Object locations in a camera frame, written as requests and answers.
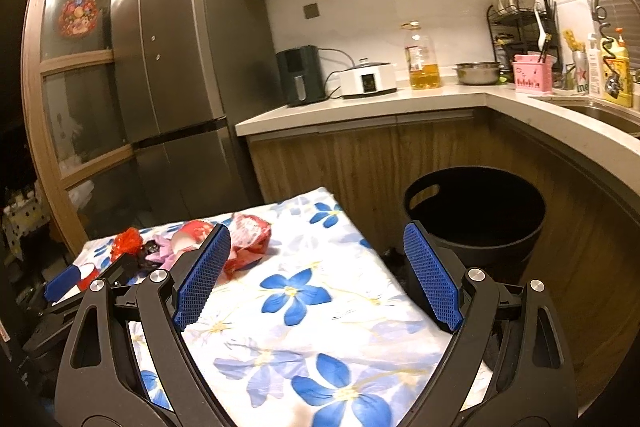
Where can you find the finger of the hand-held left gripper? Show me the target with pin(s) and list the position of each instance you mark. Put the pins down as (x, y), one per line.
(125, 269)
(62, 284)

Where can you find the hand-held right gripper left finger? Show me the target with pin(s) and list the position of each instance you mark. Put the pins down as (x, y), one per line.
(200, 287)

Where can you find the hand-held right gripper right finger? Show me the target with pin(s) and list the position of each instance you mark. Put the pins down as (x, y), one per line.
(435, 282)

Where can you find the red crinkled plastic bag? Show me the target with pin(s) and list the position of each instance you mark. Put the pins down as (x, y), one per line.
(127, 242)

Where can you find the red paper cup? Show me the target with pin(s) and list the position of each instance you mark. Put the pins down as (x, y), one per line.
(192, 234)
(90, 274)

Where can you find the black plastic bag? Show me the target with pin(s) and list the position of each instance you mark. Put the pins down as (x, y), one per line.
(150, 252)

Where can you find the pink wrapper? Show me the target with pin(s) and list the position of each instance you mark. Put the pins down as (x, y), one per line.
(161, 244)

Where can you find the red snack wrapper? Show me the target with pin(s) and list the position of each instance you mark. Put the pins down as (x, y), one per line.
(250, 237)

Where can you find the black trash bin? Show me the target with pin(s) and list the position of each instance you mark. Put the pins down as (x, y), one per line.
(475, 217)

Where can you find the polka dot covered table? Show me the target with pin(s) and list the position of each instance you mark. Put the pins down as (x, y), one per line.
(25, 222)

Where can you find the blue floral tablecloth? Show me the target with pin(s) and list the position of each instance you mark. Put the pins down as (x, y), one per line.
(310, 332)

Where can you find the wooden kitchen base cabinet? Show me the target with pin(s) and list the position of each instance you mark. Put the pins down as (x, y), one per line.
(340, 157)

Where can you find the wooden framed glass door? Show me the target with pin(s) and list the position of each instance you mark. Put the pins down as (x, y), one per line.
(80, 107)

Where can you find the white rice cooker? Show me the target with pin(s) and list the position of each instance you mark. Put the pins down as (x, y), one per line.
(367, 82)

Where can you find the metal bowl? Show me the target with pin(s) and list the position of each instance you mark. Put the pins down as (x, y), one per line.
(477, 74)

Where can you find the cooking oil bottle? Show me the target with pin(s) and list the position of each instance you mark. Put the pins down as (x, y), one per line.
(422, 67)

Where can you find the dark steel refrigerator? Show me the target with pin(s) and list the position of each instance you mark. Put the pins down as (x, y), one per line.
(190, 57)

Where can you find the pink utensil holder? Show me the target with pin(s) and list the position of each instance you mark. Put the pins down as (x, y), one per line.
(531, 77)

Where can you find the metal sink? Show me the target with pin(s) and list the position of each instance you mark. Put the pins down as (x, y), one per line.
(595, 112)

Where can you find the black air fryer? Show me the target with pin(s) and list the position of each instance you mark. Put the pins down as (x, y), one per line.
(300, 72)

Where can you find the drink can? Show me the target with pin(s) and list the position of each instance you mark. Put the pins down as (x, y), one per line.
(581, 74)

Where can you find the floral door decal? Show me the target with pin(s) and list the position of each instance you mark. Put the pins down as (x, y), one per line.
(79, 17)

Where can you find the black dish rack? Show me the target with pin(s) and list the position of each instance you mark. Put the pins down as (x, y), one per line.
(505, 27)

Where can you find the white bottle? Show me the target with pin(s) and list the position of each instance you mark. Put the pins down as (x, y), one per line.
(595, 67)

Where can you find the yellow bottle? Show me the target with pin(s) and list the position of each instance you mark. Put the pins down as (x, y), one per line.
(619, 72)

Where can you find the white spoon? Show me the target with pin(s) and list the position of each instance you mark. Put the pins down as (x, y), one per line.
(540, 19)

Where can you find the dark wall socket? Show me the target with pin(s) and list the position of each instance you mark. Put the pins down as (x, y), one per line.
(311, 10)

